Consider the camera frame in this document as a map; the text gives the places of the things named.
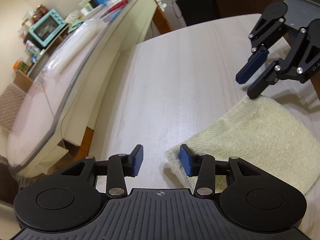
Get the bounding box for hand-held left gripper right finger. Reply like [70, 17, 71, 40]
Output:
[179, 144, 260, 198]

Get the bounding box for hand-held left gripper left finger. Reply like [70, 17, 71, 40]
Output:
[61, 144, 144, 197]

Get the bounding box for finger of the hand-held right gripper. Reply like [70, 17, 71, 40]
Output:
[236, 1, 288, 85]
[247, 18, 320, 100]

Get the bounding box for pale yellow towel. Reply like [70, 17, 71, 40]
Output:
[165, 96, 320, 195]

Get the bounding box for black upright case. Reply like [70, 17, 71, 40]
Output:
[167, 0, 218, 27]

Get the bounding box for cream dining table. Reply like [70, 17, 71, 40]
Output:
[5, 0, 157, 175]

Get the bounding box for clear plastic bag roll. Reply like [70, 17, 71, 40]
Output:
[47, 21, 100, 74]

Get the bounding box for wooden shelf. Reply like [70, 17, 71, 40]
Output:
[14, 25, 69, 93]

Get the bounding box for patterned chair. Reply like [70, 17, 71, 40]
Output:
[0, 84, 27, 130]

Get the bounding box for green jar with orange lid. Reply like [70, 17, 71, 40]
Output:
[14, 60, 29, 74]

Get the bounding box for green and white packet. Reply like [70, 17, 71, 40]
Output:
[24, 40, 42, 57]

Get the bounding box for teal toaster oven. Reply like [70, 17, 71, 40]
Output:
[28, 9, 68, 50]

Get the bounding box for red-handled pliers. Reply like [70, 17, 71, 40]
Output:
[106, 0, 129, 14]

